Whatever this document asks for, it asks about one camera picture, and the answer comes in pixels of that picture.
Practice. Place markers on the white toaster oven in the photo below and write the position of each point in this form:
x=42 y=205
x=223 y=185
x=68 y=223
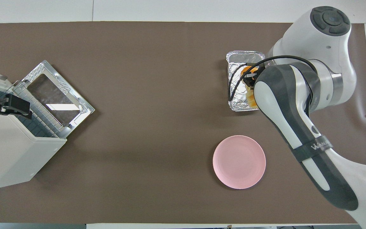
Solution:
x=8 y=152

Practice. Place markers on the pink round plate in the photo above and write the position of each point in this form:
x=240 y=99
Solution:
x=239 y=162

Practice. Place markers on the golden brown bread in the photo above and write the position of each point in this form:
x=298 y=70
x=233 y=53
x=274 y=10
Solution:
x=252 y=99

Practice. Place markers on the aluminium foil tray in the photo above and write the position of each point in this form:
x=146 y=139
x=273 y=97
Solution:
x=235 y=95

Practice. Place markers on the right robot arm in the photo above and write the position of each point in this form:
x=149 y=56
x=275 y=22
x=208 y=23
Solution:
x=329 y=47

